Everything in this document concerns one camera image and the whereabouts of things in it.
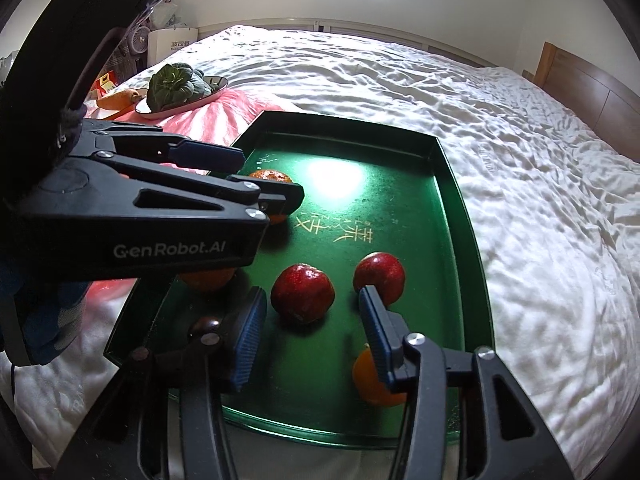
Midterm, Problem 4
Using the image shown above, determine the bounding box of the person's left hand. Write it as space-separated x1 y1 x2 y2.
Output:
0 255 93 367

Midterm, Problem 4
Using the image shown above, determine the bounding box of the green leafy vegetable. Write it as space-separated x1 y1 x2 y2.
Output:
149 62 216 111

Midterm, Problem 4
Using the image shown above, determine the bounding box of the small purple fan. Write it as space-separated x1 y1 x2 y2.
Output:
124 27 150 55

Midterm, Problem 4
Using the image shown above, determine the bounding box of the orange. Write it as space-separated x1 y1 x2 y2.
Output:
351 342 408 407
248 169 294 225
177 267 237 293

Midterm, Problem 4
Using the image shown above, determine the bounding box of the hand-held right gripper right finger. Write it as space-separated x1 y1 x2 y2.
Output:
358 285 576 480

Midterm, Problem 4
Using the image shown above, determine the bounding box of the dark plum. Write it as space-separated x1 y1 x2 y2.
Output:
188 316 226 343

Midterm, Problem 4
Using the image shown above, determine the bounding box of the carrot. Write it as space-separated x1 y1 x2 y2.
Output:
97 89 148 110

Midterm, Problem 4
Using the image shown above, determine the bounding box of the white cardboard box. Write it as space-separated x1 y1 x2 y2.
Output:
149 27 200 68

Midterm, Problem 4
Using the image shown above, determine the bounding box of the green tray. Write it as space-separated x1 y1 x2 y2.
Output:
102 110 496 448

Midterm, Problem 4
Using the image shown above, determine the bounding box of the white plate with dark rim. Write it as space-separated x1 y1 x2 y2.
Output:
135 75 228 121

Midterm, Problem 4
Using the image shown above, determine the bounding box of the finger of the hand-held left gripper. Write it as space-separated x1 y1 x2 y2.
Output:
90 152 306 224
82 120 246 171

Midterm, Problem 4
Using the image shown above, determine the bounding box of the red apple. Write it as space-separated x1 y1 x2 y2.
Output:
353 252 406 307
270 263 336 324

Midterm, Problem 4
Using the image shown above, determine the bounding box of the pink plastic sheet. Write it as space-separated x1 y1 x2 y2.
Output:
82 87 297 301

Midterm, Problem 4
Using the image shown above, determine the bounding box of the wooden headboard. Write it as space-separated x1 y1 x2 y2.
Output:
522 41 640 161

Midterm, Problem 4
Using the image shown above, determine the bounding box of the translucent plastic bag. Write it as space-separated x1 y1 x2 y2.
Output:
150 2 181 31

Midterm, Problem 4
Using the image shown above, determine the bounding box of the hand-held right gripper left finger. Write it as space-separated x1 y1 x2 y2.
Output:
65 286 268 480

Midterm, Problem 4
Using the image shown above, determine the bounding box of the red snack box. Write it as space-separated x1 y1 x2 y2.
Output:
92 74 118 98

